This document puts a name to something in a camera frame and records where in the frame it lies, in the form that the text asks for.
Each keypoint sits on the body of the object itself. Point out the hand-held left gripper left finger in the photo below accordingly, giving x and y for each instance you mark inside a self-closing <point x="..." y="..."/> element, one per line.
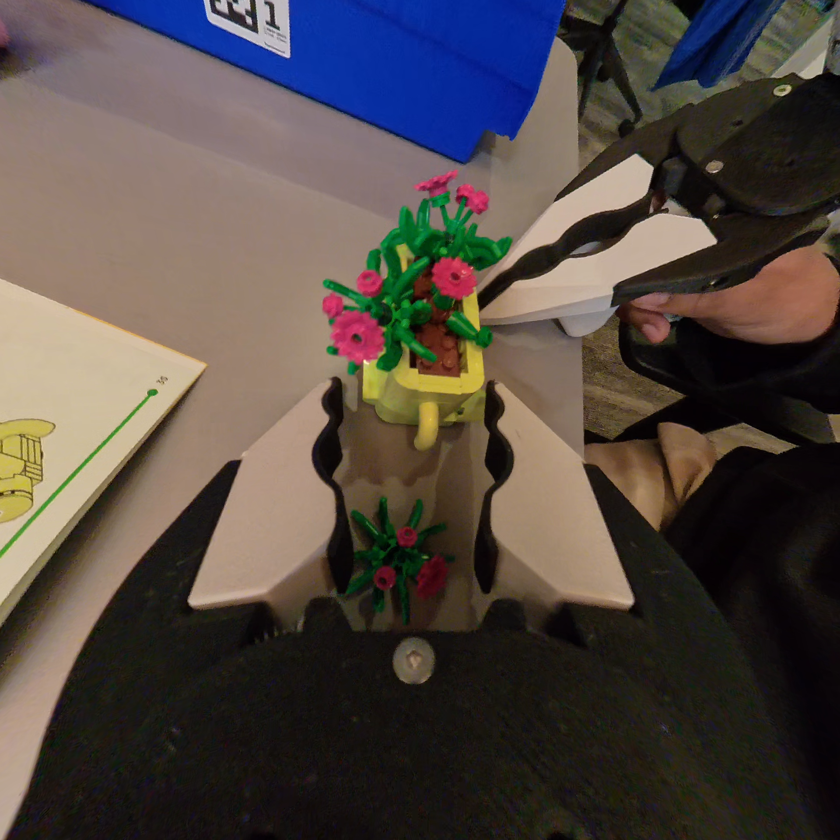
<point x="269" y="525"/>

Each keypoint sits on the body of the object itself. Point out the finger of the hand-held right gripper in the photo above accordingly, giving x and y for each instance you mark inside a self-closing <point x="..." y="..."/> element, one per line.
<point x="590" y="282"/>
<point x="590" y="197"/>

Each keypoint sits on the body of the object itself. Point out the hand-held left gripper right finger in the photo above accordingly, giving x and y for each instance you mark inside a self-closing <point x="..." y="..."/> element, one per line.
<point x="558" y="531"/>

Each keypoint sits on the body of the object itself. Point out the green flower sprig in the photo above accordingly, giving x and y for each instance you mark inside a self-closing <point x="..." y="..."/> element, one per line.
<point x="394" y="558"/>

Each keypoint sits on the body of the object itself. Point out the yellow brick flower planter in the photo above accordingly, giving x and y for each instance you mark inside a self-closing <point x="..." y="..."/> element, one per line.
<point x="426" y="394"/>

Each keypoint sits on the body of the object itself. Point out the person's right forearm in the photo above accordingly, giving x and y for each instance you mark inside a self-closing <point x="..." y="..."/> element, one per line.
<point x="774" y="374"/>

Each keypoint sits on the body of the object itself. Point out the person's right hand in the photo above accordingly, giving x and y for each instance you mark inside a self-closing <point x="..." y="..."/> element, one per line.
<point x="754" y="308"/>

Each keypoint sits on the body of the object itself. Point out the blue plastic bin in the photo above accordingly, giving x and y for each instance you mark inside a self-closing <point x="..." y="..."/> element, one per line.
<point x="722" y="39"/>
<point x="394" y="65"/>

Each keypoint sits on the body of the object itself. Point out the black office chair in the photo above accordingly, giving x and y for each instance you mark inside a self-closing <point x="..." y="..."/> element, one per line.
<point x="604" y="59"/>

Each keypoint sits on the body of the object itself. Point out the open instruction booklet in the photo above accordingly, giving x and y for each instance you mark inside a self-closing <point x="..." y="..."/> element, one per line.
<point x="79" y="367"/>

